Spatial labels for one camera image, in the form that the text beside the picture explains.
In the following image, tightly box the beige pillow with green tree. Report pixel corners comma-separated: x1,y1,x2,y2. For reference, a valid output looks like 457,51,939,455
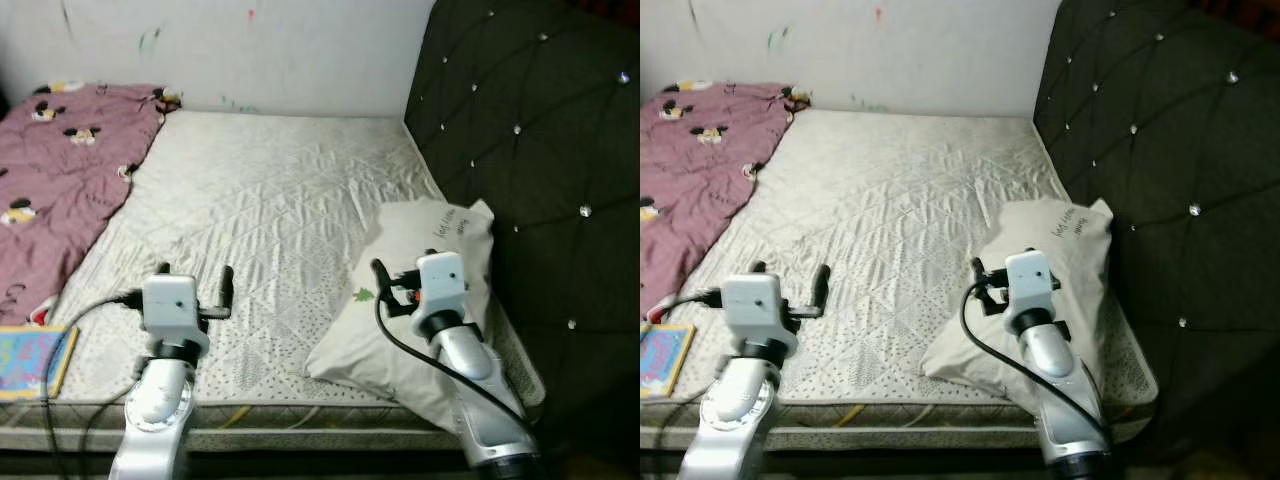
920,198,1117,423
305,198,497,433

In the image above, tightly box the blue yellow children's book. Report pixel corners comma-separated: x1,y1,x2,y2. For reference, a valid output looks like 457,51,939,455
640,322,697,400
0,325,79,402

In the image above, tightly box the white quilted mattress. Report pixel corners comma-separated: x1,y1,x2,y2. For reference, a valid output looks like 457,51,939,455
0,108,547,453
640,108,1161,453

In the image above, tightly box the purple cartoon mouse blanket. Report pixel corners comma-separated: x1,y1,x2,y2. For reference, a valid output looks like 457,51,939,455
640,82,813,323
0,82,183,327

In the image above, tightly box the dark tufted headboard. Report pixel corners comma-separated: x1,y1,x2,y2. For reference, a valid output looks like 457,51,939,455
1032,0,1280,473
403,0,641,473

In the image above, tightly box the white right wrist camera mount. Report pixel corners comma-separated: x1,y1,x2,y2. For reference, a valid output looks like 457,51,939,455
413,252,469,341
1003,250,1059,336

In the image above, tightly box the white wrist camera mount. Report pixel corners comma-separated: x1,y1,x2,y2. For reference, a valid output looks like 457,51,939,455
1003,250,1059,336
720,272,798,356
413,252,469,341
140,273,209,356

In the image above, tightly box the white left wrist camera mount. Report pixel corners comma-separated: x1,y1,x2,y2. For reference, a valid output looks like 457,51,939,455
720,272,798,356
140,273,209,356

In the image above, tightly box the long black left arm cable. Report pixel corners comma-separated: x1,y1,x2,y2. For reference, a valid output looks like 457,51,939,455
40,290,146,480
643,288,726,333

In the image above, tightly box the dark bed frame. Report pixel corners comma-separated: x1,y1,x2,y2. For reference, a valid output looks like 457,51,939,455
0,442,561,480
640,442,1181,480

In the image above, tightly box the short black left arm cable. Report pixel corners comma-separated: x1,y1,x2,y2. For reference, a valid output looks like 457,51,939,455
80,395,137,477

